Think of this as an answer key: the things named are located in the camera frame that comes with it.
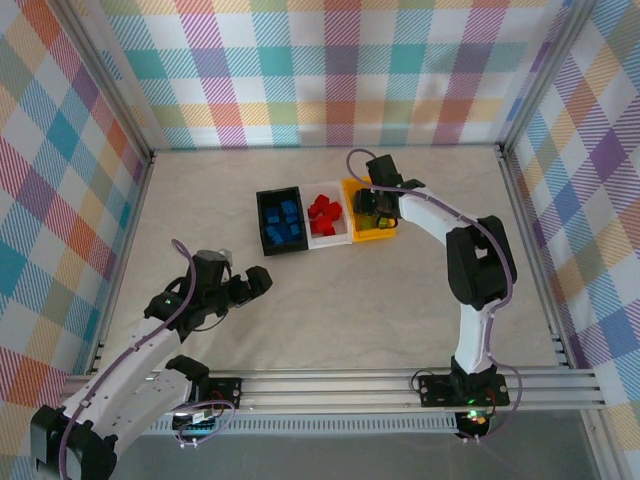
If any yellow plastic storage bin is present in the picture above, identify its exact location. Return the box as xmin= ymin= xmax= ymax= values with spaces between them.
xmin=340 ymin=174 xmax=400 ymax=245

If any white plastic storage bin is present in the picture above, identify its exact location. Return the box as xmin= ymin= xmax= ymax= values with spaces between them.
xmin=299 ymin=180 xmax=352 ymax=250

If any black plastic storage bin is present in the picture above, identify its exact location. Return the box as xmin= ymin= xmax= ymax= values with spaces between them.
xmin=255 ymin=185 xmax=310 ymax=258

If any plaid backdrop panel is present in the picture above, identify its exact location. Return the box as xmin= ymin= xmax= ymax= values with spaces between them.
xmin=74 ymin=0 xmax=591 ymax=151
xmin=0 ymin=0 xmax=151 ymax=480
xmin=504 ymin=0 xmax=640 ymax=480

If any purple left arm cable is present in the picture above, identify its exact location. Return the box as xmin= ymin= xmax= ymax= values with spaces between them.
xmin=58 ymin=238 xmax=236 ymax=480

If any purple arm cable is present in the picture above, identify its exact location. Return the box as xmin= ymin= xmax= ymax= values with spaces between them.
xmin=345 ymin=148 xmax=524 ymax=444
xmin=58 ymin=238 xmax=236 ymax=480

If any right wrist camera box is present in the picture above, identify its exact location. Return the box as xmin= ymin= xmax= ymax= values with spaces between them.
xmin=364 ymin=154 xmax=404 ymax=190

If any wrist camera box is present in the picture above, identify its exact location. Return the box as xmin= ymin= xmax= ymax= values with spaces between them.
xmin=364 ymin=154 xmax=404 ymax=190
xmin=192 ymin=248 xmax=236 ymax=282

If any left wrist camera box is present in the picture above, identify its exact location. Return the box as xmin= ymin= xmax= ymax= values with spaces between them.
xmin=192 ymin=248 xmax=236 ymax=282

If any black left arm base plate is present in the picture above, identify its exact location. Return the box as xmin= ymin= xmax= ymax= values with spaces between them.
xmin=164 ymin=376 xmax=244 ymax=410

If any aluminium side rail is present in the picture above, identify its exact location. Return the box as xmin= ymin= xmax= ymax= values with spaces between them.
xmin=87 ymin=149 xmax=157 ymax=376
xmin=496 ymin=147 xmax=577 ymax=371

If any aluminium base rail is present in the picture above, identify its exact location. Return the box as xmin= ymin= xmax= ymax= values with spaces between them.
xmin=54 ymin=368 xmax=609 ymax=417

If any grey slotted cable duct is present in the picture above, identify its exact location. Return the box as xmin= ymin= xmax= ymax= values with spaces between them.
xmin=78 ymin=417 xmax=459 ymax=436

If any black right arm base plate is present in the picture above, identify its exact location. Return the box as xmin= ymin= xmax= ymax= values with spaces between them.
xmin=416 ymin=371 xmax=512 ymax=408

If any aluminium frame post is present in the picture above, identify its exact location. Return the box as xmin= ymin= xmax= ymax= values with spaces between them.
xmin=499 ymin=0 xmax=601 ymax=159
xmin=58 ymin=0 xmax=156 ymax=159

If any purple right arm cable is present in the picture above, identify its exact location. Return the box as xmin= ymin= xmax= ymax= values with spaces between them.
xmin=345 ymin=148 xmax=524 ymax=444

